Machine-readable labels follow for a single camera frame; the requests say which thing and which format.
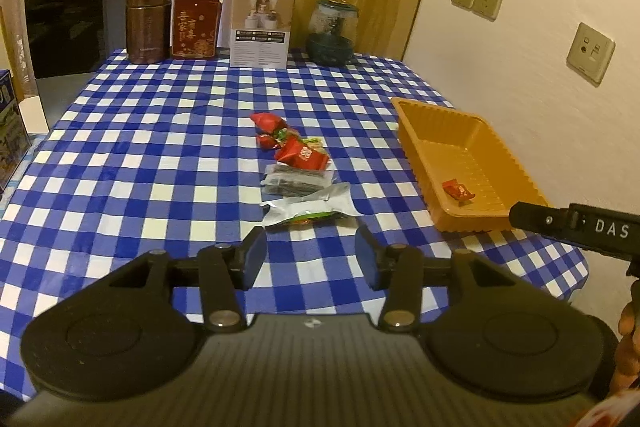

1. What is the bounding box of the large red snack packet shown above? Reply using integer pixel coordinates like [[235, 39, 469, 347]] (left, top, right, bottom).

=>
[[273, 136, 332, 170]]

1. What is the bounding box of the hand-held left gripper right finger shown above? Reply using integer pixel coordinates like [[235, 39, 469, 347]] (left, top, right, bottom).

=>
[[354, 225, 521, 334]]

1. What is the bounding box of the beige wall data socket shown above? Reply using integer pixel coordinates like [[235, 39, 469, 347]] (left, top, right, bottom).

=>
[[566, 22, 616, 87]]

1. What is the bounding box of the person's right hand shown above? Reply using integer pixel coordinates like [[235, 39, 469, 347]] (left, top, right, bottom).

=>
[[612, 304, 640, 393]]

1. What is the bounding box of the red and white object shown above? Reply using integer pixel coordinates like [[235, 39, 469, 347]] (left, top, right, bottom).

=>
[[575, 386, 640, 427]]

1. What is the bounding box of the blue printed box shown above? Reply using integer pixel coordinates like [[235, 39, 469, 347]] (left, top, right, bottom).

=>
[[0, 69, 32, 196]]

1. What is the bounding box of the small red candy with label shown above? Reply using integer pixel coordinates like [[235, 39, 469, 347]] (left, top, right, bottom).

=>
[[442, 179, 476, 204]]

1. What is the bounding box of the silver foil snack packet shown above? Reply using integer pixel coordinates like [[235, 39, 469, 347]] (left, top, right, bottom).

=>
[[260, 182, 359, 229]]

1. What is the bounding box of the glass jar with green base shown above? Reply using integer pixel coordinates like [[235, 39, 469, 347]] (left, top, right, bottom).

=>
[[305, 0, 360, 67]]

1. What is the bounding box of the red gold printed tin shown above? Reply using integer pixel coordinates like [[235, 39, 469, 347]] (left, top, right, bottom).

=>
[[171, 0, 223, 59]]

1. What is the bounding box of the orange plastic tray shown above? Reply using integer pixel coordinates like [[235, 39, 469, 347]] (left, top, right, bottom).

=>
[[391, 97, 552, 234]]

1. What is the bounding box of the clear packet of dark snack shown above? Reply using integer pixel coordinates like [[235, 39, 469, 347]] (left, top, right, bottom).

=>
[[262, 174, 332, 198], [271, 162, 335, 182]]

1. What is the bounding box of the brown metal thermos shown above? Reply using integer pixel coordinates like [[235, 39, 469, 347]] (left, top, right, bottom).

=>
[[125, 0, 174, 64]]

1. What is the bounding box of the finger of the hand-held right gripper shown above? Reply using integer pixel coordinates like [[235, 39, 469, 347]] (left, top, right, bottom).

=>
[[509, 201, 573, 242]]

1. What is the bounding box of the red twisted wrapper candy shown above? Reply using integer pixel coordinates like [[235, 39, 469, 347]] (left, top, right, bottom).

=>
[[251, 112, 287, 134]]

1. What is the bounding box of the white product carton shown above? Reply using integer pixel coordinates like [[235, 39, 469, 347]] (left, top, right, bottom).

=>
[[229, 0, 296, 69]]

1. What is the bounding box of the blue white checkered tablecloth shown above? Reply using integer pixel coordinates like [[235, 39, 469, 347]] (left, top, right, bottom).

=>
[[0, 47, 591, 408]]

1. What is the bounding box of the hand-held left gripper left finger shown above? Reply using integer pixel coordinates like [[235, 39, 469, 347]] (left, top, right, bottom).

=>
[[102, 226, 268, 334]]

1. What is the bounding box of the black glossy appliance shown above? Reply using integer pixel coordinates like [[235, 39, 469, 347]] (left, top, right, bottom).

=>
[[23, 0, 134, 134]]

